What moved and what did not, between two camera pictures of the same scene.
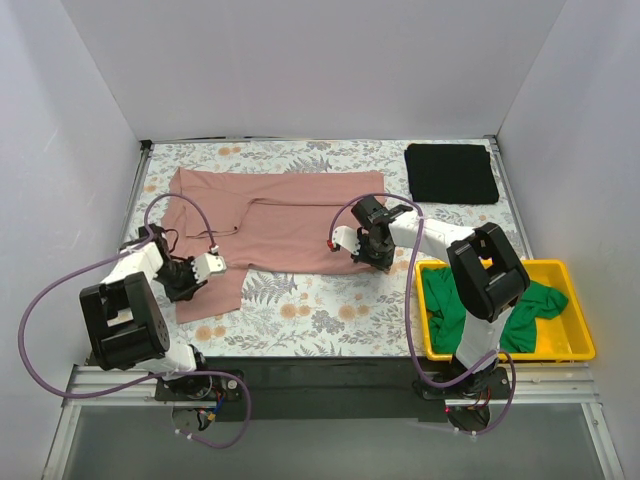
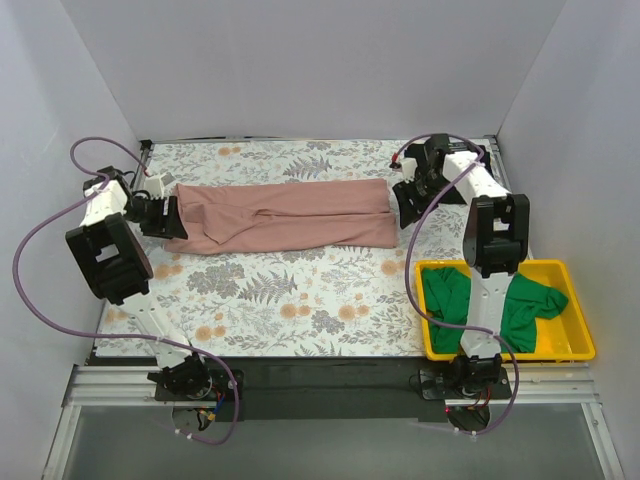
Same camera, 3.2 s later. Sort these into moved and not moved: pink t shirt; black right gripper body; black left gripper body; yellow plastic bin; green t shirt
Moved: black left gripper body; pink t shirt; black right gripper body
Not moved: yellow plastic bin; green t shirt
